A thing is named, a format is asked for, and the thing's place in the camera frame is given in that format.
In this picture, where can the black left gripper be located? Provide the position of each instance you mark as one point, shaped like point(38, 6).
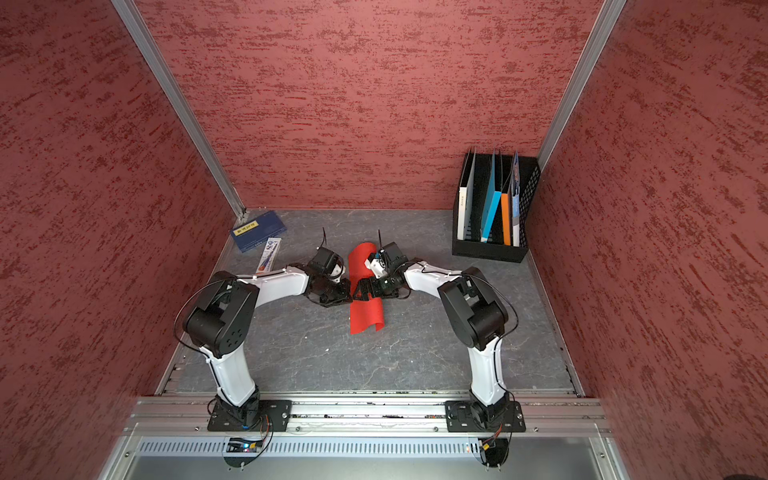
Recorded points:
point(344, 297)

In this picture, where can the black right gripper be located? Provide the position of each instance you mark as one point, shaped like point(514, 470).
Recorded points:
point(373, 283)

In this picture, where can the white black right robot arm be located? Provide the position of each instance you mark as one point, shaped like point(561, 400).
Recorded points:
point(475, 312)

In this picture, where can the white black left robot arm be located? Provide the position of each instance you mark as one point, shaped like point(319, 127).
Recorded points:
point(219, 322)

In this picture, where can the white pencil box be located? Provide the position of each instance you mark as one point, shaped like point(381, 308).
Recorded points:
point(269, 254)

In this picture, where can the dark blue book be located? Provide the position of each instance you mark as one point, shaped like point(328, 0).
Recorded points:
point(257, 231)

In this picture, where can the white book in organizer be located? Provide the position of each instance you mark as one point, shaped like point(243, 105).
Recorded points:
point(465, 195)

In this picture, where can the black mesh file organizer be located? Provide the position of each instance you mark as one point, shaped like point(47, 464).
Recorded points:
point(495, 249)

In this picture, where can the orange folder in organizer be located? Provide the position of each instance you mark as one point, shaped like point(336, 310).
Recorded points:
point(506, 213)

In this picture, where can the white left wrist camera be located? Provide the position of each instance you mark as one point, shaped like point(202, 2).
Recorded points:
point(327, 263)

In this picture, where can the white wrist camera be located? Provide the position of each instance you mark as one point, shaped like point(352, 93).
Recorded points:
point(327, 263)
point(386, 260)

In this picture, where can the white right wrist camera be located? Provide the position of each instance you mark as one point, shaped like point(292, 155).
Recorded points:
point(386, 260)

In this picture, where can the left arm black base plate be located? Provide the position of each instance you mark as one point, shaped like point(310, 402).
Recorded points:
point(254, 416)

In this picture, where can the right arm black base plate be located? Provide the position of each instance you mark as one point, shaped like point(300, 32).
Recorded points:
point(472, 416)

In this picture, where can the aluminium front rail frame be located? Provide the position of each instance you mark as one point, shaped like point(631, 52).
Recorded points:
point(382, 424)

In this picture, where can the right aluminium corner post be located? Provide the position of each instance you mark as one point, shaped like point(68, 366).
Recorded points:
point(604, 24)

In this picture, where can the aluminium corner post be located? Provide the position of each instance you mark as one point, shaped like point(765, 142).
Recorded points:
point(139, 32)
point(604, 24)

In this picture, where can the left aluminium corner post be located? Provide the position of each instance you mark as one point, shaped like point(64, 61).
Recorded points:
point(139, 32)

